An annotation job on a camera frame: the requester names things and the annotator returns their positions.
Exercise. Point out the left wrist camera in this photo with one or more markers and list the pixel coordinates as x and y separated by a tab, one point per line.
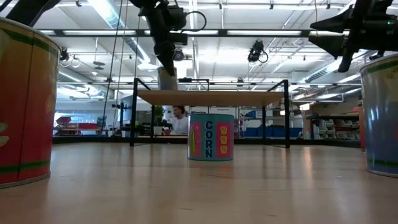
177	17

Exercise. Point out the round black ceiling device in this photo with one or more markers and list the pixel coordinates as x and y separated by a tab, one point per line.
179	55

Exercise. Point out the wooden shelf board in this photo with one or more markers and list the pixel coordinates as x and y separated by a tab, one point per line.
211	98

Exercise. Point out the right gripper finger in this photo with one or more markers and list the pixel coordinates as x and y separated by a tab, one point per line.
339	23
332	43

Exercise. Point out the black table edge rail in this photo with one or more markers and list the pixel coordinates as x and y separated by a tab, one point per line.
93	140

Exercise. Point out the wooden shelf with black frame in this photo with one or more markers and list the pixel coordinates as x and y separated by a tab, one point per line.
286	124

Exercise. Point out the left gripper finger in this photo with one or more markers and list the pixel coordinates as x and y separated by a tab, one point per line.
170	63
159	49

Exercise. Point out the person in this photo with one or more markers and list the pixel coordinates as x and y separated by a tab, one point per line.
180	123

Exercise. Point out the dark round ceiling lamp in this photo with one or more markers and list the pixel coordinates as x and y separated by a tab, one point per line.
99	68
99	63

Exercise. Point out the red cart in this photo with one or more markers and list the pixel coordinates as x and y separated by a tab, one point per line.
84	126

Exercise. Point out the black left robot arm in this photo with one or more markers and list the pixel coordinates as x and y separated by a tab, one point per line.
31	11

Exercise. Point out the white sign board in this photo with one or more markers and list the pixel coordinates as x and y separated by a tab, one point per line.
222	110

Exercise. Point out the black overhead crossbar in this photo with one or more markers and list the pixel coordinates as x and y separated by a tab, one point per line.
222	32

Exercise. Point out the blue grey peaches can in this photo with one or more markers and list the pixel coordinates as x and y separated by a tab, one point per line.
381	124

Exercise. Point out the black hanging camera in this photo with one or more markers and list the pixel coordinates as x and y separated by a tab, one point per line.
256	51

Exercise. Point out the teal corn can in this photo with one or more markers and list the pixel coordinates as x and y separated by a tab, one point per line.
211	137

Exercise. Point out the blue storage bins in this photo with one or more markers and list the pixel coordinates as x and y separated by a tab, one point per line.
276	131

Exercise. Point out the green potted plant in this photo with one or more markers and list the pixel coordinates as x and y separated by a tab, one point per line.
159	112

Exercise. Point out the dark storage rack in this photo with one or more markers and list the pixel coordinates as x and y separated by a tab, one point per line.
329	117

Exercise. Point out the black stand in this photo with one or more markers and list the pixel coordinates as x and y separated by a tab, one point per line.
122	109

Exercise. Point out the black ceiling camera mount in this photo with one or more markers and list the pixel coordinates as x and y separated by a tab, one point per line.
64	54

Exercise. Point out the red bin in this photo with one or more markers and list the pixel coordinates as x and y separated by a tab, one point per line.
356	110

